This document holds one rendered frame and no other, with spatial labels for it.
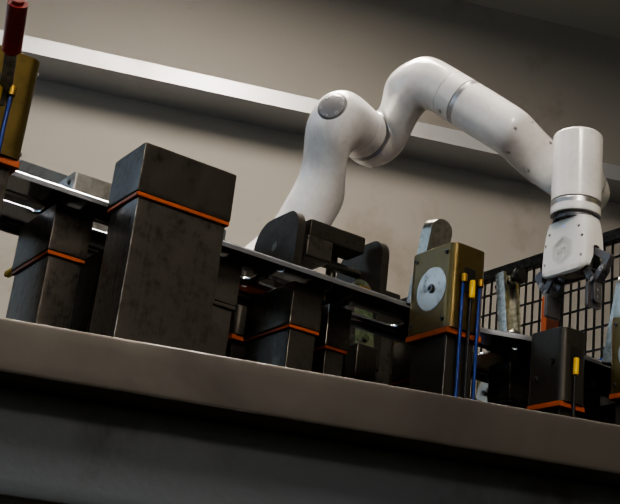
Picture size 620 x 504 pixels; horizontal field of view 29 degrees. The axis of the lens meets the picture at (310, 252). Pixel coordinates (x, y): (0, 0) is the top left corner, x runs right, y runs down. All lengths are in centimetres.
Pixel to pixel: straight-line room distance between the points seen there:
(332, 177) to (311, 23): 241
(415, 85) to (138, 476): 145
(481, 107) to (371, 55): 247
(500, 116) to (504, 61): 266
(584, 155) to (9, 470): 138
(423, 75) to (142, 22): 235
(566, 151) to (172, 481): 130
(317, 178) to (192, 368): 138
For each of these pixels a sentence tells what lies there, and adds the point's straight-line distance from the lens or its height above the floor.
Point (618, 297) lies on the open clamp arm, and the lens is 184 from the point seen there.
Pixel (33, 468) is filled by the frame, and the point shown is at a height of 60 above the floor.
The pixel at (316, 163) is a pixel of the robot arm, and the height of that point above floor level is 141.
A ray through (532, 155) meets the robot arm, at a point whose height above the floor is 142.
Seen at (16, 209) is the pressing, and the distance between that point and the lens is 154.
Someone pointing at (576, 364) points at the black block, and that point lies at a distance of 168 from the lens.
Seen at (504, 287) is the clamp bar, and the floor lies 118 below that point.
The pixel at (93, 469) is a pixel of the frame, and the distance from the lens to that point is 91.
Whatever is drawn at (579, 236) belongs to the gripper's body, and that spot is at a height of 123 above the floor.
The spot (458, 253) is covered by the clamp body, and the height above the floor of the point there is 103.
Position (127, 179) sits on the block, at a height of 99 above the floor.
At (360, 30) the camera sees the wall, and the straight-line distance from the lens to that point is 465.
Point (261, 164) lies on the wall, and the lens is 430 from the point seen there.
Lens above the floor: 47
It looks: 21 degrees up
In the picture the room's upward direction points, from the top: 7 degrees clockwise
